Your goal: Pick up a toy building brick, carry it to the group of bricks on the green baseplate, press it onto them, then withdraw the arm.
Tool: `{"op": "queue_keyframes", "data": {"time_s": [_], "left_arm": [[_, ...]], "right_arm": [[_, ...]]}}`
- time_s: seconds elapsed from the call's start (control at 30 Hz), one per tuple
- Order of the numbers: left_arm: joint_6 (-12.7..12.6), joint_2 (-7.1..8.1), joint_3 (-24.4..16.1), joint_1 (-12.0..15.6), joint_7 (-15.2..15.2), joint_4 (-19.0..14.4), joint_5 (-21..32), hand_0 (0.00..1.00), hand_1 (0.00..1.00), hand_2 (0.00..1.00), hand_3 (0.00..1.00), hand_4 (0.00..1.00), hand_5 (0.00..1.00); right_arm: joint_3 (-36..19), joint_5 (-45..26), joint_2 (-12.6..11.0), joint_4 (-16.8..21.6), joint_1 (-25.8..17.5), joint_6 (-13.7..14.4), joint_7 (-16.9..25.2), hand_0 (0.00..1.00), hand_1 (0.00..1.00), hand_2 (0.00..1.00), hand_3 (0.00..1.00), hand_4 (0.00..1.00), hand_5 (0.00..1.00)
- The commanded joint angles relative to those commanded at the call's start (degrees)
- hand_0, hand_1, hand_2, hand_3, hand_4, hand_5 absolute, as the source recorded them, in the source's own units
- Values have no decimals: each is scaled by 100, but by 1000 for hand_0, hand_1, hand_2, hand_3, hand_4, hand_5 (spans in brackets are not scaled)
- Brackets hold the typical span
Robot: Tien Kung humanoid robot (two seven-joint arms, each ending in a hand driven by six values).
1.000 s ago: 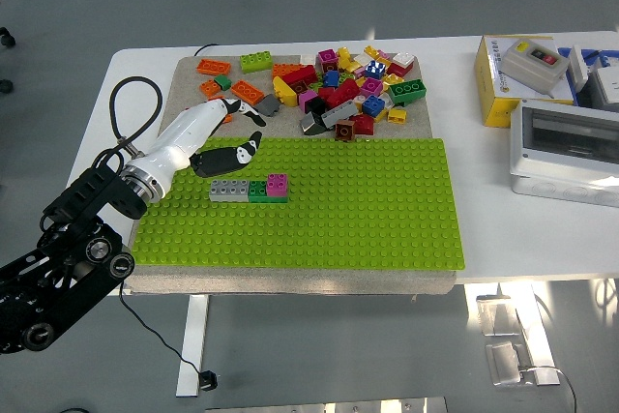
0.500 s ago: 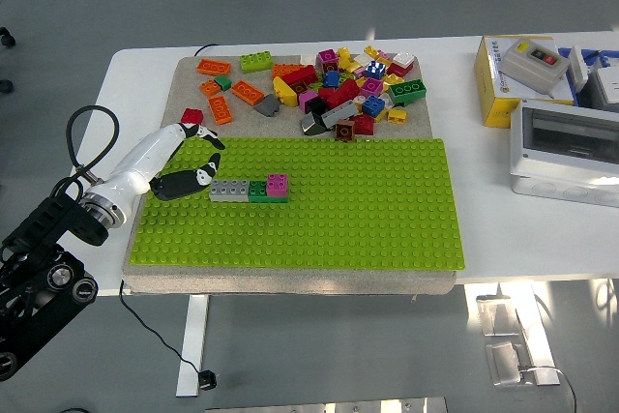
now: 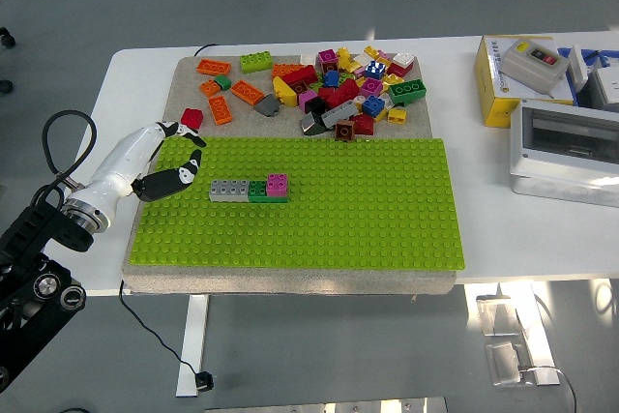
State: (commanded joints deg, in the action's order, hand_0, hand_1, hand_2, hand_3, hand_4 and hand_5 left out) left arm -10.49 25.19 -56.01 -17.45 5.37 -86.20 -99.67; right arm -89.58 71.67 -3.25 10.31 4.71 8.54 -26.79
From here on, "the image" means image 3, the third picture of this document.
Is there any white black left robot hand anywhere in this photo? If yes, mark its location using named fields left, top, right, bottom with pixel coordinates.
left=66, top=120, right=208, bottom=221

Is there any magenta square brick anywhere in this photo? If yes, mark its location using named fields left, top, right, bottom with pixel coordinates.
left=266, top=172, right=289, bottom=197
left=316, top=48, right=339, bottom=74
left=360, top=76, right=384, bottom=98

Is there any orange rectangular brick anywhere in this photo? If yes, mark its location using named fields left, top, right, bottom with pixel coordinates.
left=272, top=63, right=304, bottom=79
left=207, top=95, right=234, bottom=126
left=196, top=58, right=232, bottom=76
left=230, top=79, right=265, bottom=106

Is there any grey rectangular brick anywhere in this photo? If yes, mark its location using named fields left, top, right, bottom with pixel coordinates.
left=209, top=179, right=251, bottom=203

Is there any dark green rectangular brick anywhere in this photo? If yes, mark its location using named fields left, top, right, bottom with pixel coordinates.
left=247, top=180, right=290, bottom=204
left=388, top=79, right=427, bottom=105

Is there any grey sloped brick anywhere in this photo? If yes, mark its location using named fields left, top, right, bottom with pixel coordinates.
left=253, top=93, right=282, bottom=118

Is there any lime green rectangular brick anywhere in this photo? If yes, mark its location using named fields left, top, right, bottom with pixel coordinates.
left=239, top=51, right=274, bottom=74

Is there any yellow rounded brick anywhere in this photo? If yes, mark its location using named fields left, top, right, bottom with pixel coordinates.
left=272, top=75, right=299, bottom=108

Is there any black silver sloped brick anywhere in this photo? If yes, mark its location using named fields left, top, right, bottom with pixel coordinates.
left=299, top=111, right=326, bottom=136

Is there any red rectangular brick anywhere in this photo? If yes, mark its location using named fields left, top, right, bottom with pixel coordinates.
left=281, top=65, right=319, bottom=95

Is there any long grey brick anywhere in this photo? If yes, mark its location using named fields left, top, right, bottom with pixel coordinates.
left=320, top=99, right=360, bottom=131

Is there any brown square brick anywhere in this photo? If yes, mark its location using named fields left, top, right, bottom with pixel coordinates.
left=334, top=120, right=357, bottom=143

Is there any large red brick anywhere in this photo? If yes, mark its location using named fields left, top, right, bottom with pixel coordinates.
left=318, top=78, right=362, bottom=109

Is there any red sloped brick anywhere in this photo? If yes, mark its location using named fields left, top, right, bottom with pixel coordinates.
left=348, top=113, right=376, bottom=136

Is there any lime green studded baseplate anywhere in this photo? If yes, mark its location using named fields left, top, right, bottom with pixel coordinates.
left=128, top=137, right=468, bottom=272

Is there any blue square brick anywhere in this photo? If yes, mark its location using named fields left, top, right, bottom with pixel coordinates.
left=361, top=95, right=387, bottom=118

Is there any grey-brown mat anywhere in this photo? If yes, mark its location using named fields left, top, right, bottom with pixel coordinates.
left=120, top=54, right=458, bottom=296

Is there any white table leg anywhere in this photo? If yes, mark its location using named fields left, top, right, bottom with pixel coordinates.
left=497, top=281, right=561, bottom=387
left=175, top=294, right=210, bottom=398

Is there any yellow cardboard box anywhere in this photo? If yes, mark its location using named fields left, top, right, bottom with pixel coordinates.
left=473, top=35, right=576, bottom=129

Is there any clear plastic block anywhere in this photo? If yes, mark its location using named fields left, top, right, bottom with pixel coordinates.
left=486, top=342, right=522, bottom=388
left=476, top=294, right=521, bottom=337

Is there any white plastic part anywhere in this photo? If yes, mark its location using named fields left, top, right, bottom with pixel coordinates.
left=568, top=44, right=589, bottom=94

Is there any blue box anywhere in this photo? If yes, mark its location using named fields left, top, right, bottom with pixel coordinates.
left=555, top=47, right=619, bottom=71

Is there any black cable with plug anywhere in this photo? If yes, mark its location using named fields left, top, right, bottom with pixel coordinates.
left=118, top=280, right=216, bottom=392

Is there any white distribution enclosure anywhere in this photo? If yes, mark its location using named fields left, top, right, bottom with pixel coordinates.
left=508, top=98, right=619, bottom=209

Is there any white wall socket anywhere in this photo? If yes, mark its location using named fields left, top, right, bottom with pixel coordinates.
left=592, top=66, right=619, bottom=104

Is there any thin dark cable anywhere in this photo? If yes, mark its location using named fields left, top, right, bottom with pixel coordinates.
left=524, top=365, right=579, bottom=413

